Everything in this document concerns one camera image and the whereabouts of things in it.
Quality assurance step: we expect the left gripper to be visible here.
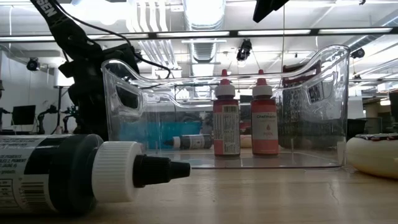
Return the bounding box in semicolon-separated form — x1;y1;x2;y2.
58;58;110;140

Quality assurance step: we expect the black aluminium table frame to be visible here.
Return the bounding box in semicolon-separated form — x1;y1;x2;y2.
0;27;394;43

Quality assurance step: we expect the black computer monitor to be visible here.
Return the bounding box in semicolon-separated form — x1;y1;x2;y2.
11;105;37;127

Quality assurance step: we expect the round black ceiling camera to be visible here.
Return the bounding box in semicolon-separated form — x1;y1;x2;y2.
350;47;366;59
26;57;41;72

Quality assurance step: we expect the pink dye bottle white cap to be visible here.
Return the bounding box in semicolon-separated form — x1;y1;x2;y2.
250;68;279;156
212;68;241;157

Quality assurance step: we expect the teal plastic bin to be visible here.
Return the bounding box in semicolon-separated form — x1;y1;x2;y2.
119;120;202;149

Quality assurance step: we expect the clear plastic bin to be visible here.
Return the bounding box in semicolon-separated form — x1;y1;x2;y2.
101;44;351;170

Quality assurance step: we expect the red-handled metal box grater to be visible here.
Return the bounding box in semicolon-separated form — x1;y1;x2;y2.
281;60;324;149

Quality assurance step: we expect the black dye bottle white cap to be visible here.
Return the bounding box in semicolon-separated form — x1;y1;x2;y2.
163;133;214;150
0;134;192;217

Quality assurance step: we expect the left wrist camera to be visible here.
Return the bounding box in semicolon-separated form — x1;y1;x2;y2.
104;43;140;75

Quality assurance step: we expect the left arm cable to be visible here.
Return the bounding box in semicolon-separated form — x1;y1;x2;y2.
51;0;172;80

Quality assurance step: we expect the black hanging camera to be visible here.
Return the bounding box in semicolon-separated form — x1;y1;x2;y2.
235;39;253;62

